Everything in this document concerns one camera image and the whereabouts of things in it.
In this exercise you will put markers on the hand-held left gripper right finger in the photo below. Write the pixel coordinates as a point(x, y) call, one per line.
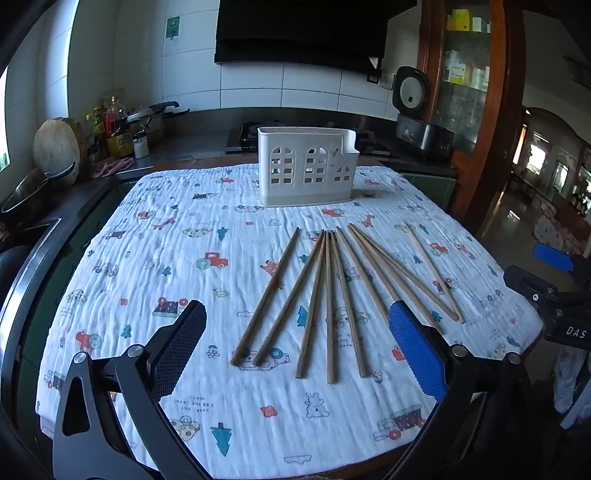
point(415, 350)

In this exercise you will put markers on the small white jar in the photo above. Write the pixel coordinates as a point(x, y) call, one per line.
point(141, 148)

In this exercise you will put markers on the white printed cloth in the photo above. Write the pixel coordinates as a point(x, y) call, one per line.
point(184, 258)

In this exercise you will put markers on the green cabinet door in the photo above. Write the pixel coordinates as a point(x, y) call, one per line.
point(429, 189)

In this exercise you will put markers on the black rice cooker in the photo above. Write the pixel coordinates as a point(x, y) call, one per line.
point(420, 129)

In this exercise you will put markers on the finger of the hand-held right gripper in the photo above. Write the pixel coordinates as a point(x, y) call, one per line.
point(551, 257)
point(526, 286)

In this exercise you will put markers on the pink cloth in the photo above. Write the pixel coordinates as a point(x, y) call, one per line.
point(111, 167)

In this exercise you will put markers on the wall socket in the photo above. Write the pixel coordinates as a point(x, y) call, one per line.
point(386, 79)

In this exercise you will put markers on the green capped bottle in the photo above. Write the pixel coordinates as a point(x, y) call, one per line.
point(98, 124)

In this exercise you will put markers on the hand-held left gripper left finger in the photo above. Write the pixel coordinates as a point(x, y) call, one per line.
point(182, 344)

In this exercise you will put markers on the black range hood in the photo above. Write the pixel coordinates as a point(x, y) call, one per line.
point(300, 32)

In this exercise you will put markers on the wooden glass cabinet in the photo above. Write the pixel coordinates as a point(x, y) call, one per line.
point(466, 115)

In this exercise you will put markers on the white utensil holder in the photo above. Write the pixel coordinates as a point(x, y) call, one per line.
point(295, 184)

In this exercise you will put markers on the black gas stove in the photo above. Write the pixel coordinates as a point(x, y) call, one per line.
point(242, 136)

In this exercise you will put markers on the metal wok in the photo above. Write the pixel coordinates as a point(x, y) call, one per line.
point(27, 194)

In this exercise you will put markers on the round wooden chopping board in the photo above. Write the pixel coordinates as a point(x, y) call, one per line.
point(57, 147)

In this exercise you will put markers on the white patterned round mat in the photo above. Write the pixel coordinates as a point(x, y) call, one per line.
point(549, 233)

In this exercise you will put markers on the green wall hook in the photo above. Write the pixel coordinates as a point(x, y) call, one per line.
point(172, 26)

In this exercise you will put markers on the row of wooden chopsticks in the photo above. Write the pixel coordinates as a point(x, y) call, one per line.
point(329, 323)

